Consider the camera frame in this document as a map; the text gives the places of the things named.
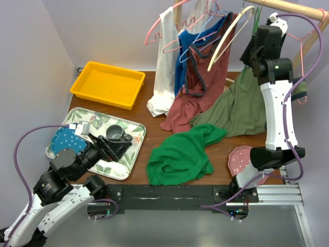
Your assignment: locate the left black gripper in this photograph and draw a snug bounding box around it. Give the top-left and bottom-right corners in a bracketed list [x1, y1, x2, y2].
[71, 132, 132, 181]

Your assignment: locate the green plastic hanger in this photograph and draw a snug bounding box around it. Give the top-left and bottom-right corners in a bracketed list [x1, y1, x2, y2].
[242, 7, 262, 78]

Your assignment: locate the olive green tank top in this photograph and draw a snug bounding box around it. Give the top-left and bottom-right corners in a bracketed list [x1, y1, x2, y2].
[189, 69, 308, 138]

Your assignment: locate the bright green tank top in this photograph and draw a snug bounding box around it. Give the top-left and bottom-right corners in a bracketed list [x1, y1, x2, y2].
[146, 123, 227, 186]

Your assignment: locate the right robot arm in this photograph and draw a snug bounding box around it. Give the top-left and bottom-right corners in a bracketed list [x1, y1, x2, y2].
[227, 25, 305, 202]

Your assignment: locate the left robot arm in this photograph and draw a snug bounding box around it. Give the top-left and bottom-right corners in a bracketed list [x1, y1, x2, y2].
[1, 134, 132, 246]

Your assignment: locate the cream wooden hanger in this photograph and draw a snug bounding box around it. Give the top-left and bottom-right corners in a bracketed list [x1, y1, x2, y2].
[207, 6, 256, 72]

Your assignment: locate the pink hanger right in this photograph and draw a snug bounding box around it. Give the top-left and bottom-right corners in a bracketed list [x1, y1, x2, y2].
[287, 8, 328, 104]

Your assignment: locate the rust red tank top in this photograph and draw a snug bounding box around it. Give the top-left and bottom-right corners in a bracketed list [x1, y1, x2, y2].
[159, 12, 239, 134]

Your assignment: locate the white tank top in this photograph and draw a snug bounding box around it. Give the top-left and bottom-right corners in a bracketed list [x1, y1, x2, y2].
[147, 1, 211, 117]

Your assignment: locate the blue tank top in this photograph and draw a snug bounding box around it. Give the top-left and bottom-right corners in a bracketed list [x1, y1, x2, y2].
[174, 13, 235, 95]

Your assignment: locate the large pink hanger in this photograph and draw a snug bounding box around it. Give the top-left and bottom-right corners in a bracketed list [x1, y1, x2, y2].
[143, 0, 221, 46]

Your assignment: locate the grey ceramic mug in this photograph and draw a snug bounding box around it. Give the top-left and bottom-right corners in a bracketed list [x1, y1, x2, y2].
[106, 125, 129, 139]

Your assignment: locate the floral serving tray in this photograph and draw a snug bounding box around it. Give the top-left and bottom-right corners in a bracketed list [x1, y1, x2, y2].
[46, 107, 147, 181]

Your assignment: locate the blue dotted plate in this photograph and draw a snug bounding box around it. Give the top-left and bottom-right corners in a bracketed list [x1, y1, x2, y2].
[50, 127, 87, 155]

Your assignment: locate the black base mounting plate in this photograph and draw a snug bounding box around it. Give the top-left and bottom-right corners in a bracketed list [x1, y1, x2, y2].
[87, 184, 259, 217]

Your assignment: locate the yellow plastic bin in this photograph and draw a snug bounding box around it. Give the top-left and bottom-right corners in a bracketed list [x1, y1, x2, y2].
[70, 61, 145, 110]

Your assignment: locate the pink dotted plate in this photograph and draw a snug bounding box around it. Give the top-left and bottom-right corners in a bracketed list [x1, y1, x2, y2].
[228, 146, 274, 189]

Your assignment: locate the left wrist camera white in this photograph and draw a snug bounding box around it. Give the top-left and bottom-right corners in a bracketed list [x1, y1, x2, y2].
[68, 121, 92, 143]

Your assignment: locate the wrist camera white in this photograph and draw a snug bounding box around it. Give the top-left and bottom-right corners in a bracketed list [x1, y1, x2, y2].
[68, 121, 92, 143]
[266, 12, 288, 37]

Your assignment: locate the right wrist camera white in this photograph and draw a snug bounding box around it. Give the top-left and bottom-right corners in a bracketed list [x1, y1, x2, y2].
[266, 12, 288, 37]

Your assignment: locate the light blue wire hanger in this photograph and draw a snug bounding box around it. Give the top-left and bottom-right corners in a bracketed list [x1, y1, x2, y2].
[177, 10, 233, 64]

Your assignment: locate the wooden clothes rail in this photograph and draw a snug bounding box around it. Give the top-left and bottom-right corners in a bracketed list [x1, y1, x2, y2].
[244, 0, 329, 75]

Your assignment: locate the small pink wire hanger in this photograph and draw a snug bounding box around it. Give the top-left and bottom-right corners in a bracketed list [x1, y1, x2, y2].
[160, 24, 222, 55]

